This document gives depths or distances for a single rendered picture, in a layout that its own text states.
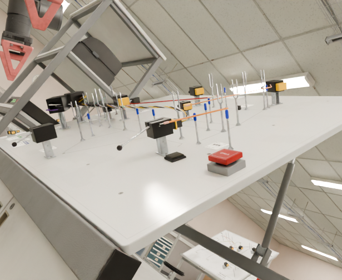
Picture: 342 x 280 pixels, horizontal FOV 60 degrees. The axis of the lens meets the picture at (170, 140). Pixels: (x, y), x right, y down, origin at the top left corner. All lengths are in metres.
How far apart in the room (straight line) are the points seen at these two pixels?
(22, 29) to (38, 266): 0.56
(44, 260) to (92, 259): 0.21
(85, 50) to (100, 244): 1.44
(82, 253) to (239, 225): 11.66
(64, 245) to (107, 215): 0.08
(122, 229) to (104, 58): 1.46
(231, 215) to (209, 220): 1.03
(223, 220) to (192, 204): 10.94
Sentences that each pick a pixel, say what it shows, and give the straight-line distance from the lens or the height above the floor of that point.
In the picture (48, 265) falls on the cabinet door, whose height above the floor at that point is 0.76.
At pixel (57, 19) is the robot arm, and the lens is 0.90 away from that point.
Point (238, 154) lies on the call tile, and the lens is 0.61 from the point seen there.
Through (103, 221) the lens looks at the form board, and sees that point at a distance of 0.52.
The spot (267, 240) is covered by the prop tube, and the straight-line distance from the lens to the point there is 1.01.
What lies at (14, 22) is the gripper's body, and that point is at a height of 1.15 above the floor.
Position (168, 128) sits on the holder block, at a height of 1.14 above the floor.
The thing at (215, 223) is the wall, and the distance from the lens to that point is 11.22.
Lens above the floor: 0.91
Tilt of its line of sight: 16 degrees up
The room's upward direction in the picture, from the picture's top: 33 degrees clockwise
